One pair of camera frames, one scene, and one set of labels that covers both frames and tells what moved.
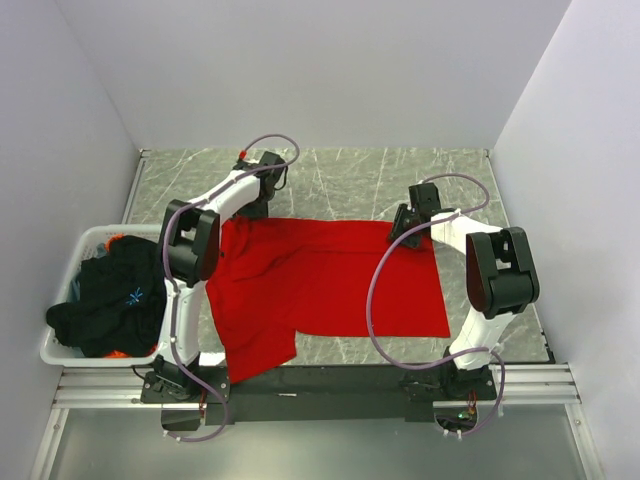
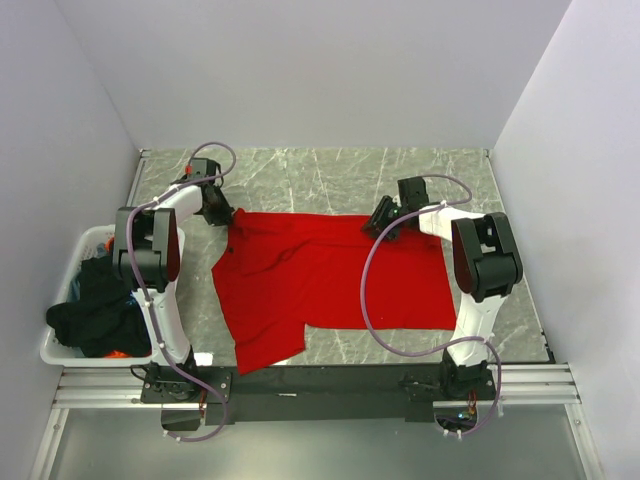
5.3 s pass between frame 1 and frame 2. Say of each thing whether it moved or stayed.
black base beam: stayed
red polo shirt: moved
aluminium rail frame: stayed
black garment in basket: stayed
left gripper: moved
